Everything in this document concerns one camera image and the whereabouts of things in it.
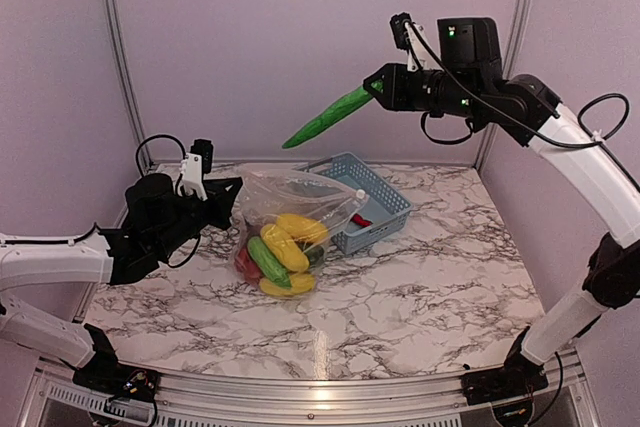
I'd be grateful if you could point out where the red fake chili pepper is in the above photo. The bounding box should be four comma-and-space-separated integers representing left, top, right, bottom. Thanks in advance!
350, 214, 373, 228

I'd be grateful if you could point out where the small yellow fake corn cob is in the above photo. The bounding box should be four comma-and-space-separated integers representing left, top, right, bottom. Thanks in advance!
259, 273, 316, 297

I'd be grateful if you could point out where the left aluminium corner post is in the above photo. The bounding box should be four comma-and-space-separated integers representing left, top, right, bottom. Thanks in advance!
103, 0, 146, 145

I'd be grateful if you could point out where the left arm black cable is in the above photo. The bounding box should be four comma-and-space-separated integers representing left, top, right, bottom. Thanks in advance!
64, 134, 201, 269

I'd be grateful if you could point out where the right aluminium corner post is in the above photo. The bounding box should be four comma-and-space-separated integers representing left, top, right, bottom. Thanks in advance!
472, 0, 540, 171

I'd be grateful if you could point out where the aluminium corner post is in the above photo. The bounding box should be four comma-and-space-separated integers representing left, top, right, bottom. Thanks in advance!
103, 0, 146, 145
472, 0, 540, 171

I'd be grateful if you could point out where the clear zip top bag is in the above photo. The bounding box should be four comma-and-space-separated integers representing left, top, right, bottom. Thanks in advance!
233, 167, 369, 298

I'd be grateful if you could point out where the aluminium front rail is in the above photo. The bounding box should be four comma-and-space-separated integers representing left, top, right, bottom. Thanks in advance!
17, 350, 602, 426

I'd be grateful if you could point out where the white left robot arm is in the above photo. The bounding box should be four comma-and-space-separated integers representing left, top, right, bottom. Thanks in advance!
1, 173, 243, 396

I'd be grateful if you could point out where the green fake cucumber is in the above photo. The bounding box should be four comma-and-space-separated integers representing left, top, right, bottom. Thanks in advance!
281, 87, 373, 149

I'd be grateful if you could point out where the red fake grape bunch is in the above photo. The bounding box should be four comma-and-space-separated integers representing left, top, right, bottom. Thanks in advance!
234, 246, 262, 286

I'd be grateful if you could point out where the green fake leafy vegetable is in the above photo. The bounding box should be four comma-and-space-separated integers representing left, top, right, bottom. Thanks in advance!
299, 243, 325, 268

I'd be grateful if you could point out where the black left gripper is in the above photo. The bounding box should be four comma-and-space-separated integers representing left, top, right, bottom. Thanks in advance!
154, 176, 242, 257

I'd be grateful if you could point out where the light blue perforated plastic basket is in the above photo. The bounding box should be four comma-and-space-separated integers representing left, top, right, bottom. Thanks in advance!
294, 152, 416, 256

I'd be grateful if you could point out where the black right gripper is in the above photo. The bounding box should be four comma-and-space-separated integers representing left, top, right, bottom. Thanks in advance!
365, 60, 484, 119

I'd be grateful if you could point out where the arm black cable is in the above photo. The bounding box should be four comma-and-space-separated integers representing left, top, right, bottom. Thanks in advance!
64, 134, 201, 269
404, 21, 640, 183

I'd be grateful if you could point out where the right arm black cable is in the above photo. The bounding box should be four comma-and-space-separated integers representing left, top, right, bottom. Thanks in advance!
404, 21, 640, 183

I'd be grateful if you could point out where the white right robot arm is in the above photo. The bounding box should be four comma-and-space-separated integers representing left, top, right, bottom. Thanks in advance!
368, 5, 639, 417

